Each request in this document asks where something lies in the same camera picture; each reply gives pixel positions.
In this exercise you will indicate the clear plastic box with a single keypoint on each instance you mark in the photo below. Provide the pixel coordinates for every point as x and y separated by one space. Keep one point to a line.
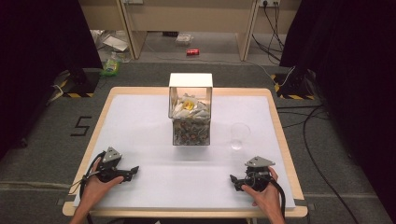
184 39

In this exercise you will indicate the clear plastic cup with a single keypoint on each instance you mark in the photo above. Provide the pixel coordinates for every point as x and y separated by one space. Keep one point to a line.
239 132

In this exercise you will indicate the white wall socket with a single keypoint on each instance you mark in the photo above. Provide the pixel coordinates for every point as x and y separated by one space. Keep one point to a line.
269 2

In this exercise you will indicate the wooden table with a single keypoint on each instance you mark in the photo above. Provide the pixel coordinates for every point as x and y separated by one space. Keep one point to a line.
93 116

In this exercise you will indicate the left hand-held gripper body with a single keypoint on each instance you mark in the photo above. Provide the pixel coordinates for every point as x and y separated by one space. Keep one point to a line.
109 171

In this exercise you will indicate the beige wooden desk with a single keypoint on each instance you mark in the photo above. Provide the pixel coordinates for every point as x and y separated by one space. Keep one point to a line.
193 15

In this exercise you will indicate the green packet on floor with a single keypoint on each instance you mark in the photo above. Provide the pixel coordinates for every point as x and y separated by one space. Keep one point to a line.
110 67

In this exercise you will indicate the clear bin with white lid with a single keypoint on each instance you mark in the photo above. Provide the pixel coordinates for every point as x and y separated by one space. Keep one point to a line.
190 130

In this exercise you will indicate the person's left hand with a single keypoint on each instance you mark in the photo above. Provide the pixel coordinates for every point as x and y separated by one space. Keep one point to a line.
93 189

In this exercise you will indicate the black curtain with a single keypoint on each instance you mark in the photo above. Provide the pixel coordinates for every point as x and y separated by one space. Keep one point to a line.
351 77
40 68

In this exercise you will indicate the black stand base striped tape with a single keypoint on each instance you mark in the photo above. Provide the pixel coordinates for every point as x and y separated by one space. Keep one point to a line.
81 84
292 85

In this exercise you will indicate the red drink can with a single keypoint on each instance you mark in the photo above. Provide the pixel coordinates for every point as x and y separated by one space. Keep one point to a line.
192 52

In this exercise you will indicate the crumpled silver plastic bag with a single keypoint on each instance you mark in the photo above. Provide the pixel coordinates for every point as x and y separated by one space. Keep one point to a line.
109 42

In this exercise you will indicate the pile of crumpled paper waste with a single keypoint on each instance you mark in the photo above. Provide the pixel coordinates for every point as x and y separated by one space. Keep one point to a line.
190 107

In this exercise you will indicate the person's right hand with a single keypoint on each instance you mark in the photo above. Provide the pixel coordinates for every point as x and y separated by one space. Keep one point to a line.
267 197

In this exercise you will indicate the white table sheet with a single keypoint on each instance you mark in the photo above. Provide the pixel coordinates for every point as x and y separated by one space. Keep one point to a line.
174 183

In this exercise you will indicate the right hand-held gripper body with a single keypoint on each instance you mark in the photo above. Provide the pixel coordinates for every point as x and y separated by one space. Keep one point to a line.
257 177

